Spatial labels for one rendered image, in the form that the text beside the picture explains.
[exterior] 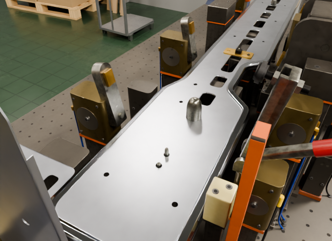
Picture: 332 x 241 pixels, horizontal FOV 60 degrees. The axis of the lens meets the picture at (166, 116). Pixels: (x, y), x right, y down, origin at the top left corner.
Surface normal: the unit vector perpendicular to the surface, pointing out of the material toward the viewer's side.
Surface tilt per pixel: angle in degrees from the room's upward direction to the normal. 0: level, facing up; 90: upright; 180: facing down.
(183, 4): 90
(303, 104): 0
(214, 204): 90
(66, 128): 0
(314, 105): 0
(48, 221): 90
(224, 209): 90
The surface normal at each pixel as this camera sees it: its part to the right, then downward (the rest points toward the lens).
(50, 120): 0.00, -0.78
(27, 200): -0.46, 0.55
